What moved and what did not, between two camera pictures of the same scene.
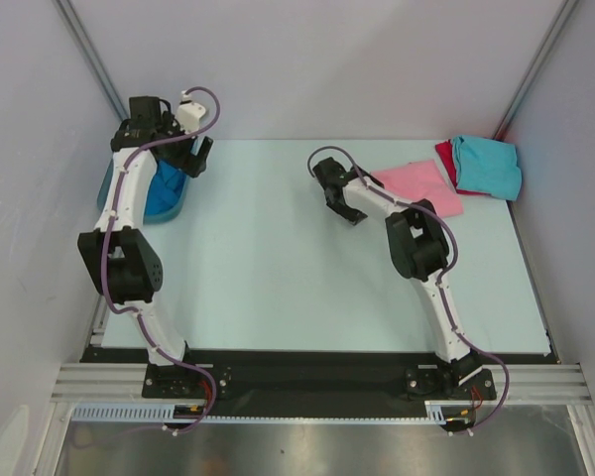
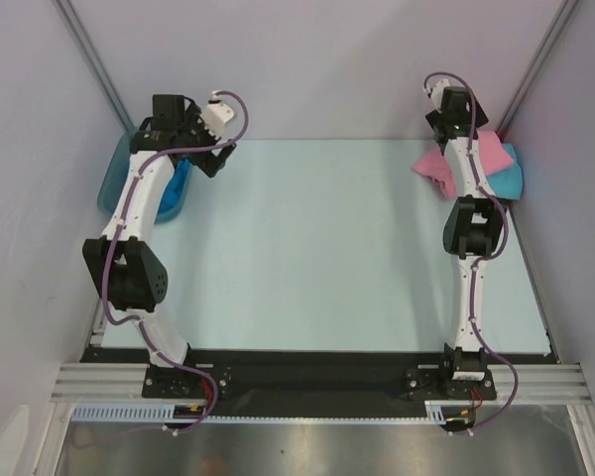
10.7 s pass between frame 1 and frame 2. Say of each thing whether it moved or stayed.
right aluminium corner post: stayed
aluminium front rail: stayed
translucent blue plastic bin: stayed
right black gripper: moved
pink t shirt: moved
